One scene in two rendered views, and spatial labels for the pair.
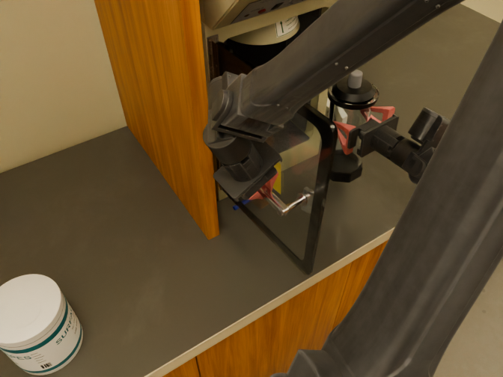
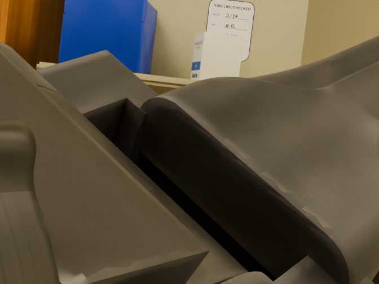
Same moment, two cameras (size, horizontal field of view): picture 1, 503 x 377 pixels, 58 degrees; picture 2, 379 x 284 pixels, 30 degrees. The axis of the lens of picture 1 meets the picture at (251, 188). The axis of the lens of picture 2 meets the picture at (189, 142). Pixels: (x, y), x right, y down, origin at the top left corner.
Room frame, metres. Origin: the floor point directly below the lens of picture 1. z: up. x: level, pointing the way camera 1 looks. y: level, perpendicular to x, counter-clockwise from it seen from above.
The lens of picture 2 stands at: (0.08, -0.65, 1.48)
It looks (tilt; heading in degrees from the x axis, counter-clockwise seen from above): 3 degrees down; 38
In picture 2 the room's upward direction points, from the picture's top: 7 degrees clockwise
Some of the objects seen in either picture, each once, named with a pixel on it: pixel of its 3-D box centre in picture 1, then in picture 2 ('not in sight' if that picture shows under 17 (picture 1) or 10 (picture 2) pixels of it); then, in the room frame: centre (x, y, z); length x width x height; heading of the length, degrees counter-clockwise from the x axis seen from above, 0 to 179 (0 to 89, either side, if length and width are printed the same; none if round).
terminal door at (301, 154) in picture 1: (266, 167); not in sight; (0.61, -0.03, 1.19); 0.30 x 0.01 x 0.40; 38
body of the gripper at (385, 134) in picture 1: (386, 141); not in sight; (0.71, -0.28, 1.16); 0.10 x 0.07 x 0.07; 125
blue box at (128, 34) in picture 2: not in sight; (110, 35); (0.73, -0.01, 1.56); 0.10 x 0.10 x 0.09; 33
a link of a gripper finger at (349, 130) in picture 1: (351, 131); not in sight; (0.75, -0.22, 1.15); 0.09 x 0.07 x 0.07; 35
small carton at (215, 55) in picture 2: not in sight; (216, 60); (0.80, -0.13, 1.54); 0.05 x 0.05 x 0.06; 50
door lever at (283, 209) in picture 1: (278, 194); not in sight; (0.53, -0.05, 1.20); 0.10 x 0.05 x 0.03; 38
